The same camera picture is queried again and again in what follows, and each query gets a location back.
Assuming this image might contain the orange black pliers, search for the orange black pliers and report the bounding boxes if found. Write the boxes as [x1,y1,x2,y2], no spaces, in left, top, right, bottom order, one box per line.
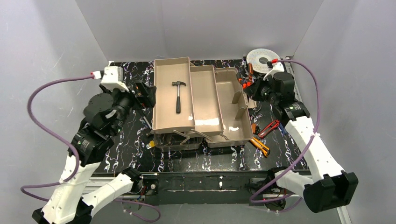
[237,63,254,89]

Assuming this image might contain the black handled claw hammer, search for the black handled claw hammer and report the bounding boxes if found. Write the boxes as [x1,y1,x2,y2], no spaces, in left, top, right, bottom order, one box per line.
[172,81,186,114]

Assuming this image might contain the beige plastic tool box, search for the beige plastic tool box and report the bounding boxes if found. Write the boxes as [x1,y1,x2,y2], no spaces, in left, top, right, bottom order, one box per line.
[152,57,253,151]

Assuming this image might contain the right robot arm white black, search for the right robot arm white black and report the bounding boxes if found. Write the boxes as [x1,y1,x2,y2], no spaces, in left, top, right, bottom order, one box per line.
[243,72,359,213]

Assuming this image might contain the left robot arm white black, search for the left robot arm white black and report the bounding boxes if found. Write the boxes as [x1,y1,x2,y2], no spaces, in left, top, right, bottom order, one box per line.
[32,80,156,224]

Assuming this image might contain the black silver screwdriver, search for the black silver screwdriver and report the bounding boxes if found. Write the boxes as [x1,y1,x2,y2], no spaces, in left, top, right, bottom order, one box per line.
[141,113,152,129]

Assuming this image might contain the white tape roll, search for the white tape roll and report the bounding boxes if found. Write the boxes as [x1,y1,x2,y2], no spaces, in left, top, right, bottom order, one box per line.
[246,48,280,74]

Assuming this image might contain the red utility knife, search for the red utility knife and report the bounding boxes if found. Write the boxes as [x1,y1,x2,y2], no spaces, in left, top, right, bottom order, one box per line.
[257,120,280,139]

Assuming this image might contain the yellow hex key set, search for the yellow hex key set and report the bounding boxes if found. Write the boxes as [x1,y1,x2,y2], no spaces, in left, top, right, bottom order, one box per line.
[146,140,156,149]

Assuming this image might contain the blue screwdriver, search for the blue screwdriver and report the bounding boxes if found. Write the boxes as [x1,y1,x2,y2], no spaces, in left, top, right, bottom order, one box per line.
[279,124,288,135]

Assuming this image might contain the orange utility knife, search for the orange utility knife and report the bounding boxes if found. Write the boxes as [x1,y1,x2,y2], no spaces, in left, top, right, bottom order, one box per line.
[249,137,270,157]

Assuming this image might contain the black mounting plate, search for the black mounting plate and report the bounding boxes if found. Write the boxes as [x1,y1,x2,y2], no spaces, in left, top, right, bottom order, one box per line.
[113,171,297,207]

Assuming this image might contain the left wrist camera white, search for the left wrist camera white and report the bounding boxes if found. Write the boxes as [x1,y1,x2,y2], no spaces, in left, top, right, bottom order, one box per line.
[100,66,129,92]

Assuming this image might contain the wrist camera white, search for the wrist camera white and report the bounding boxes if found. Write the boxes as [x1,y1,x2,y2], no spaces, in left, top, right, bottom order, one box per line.
[263,59,285,80]
[100,66,129,92]

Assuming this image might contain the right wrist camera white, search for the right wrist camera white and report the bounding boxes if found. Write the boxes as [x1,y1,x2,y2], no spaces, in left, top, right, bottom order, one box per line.
[263,59,285,80]

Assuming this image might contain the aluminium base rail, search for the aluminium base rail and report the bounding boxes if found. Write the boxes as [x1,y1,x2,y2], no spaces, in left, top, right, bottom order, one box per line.
[57,175,354,224]

